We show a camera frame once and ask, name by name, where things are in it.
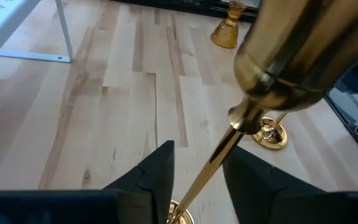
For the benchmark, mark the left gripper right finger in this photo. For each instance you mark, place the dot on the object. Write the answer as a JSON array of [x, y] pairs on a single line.
[[253, 186]]

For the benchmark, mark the black aluminium table frame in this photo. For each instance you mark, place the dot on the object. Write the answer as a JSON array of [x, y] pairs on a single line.
[[182, 6]]

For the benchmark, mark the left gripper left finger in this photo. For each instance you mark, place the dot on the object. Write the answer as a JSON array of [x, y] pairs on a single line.
[[154, 186]]

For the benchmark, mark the amber glass candle holder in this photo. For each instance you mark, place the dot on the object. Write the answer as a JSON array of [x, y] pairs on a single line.
[[227, 34]]

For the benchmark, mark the tall brass candlestick holder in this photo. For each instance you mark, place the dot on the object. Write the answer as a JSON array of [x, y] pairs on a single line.
[[278, 62]]

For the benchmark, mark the short brass candlestick holder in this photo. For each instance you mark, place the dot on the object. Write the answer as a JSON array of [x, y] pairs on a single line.
[[270, 137]]

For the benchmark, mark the black glossy panel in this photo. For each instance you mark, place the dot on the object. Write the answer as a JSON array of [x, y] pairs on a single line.
[[353, 93]]

